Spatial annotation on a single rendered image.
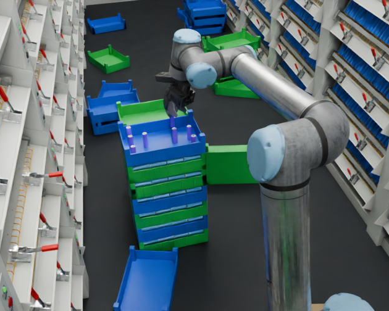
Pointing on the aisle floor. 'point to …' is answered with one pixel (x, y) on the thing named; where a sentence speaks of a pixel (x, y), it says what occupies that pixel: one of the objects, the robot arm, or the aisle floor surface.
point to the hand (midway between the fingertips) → (171, 112)
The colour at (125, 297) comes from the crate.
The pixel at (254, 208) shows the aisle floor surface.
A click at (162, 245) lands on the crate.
